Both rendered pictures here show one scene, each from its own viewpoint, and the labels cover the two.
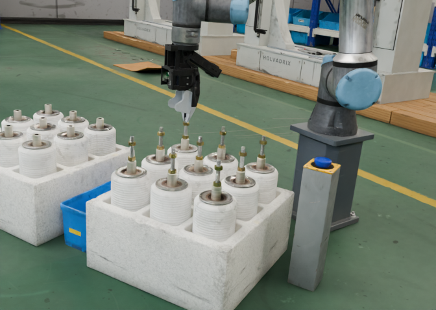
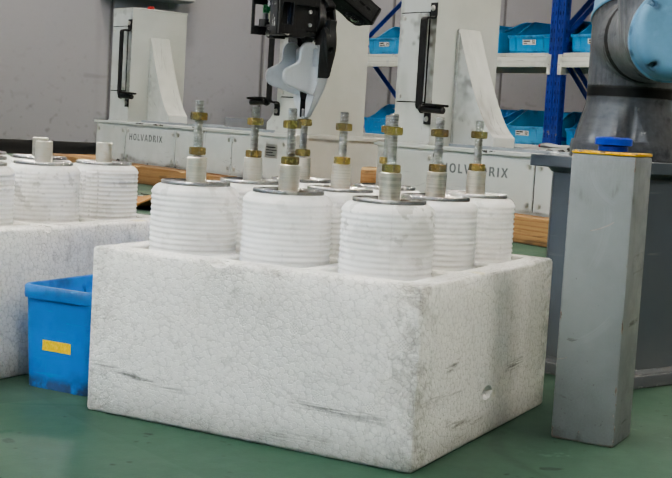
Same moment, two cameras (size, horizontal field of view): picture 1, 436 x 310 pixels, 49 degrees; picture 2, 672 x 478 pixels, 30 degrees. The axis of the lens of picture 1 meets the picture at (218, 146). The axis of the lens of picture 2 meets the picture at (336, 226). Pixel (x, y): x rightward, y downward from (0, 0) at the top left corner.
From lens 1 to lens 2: 0.47 m
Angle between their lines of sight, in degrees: 13
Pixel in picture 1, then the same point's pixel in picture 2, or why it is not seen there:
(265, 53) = (446, 157)
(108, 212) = (147, 258)
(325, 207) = (626, 234)
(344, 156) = (656, 207)
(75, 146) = (55, 179)
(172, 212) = (292, 242)
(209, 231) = (379, 263)
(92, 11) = (13, 122)
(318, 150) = not seen: hidden behind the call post
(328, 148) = not seen: hidden behind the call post
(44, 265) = not seen: outside the picture
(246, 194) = (452, 214)
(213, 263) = (390, 323)
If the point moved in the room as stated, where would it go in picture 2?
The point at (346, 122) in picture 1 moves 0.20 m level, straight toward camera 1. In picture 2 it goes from (656, 132) to (654, 130)
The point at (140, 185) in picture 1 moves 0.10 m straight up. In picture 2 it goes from (218, 202) to (222, 109)
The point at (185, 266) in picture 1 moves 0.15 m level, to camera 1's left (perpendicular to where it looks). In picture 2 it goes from (325, 348) to (172, 339)
